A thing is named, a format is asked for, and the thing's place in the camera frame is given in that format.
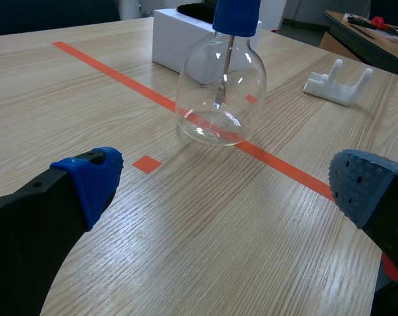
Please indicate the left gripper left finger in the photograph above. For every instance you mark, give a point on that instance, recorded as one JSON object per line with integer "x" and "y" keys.
{"x": 37, "y": 227}

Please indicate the white box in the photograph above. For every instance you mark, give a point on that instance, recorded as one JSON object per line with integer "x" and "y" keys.
{"x": 182, "y": 39}

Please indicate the clear glass flask blue stopper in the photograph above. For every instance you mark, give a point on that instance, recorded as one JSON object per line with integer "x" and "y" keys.
{"x": 222, "y": 89}

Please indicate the white moulded stand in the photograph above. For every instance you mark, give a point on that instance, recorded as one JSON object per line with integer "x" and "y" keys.
{"x": 338, "y": 85}

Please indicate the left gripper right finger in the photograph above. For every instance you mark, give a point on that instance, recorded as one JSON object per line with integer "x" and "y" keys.
{"x": 376, "y": 197}

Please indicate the wooden desk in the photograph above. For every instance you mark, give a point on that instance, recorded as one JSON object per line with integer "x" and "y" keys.
{"x": 366, "y": 36}

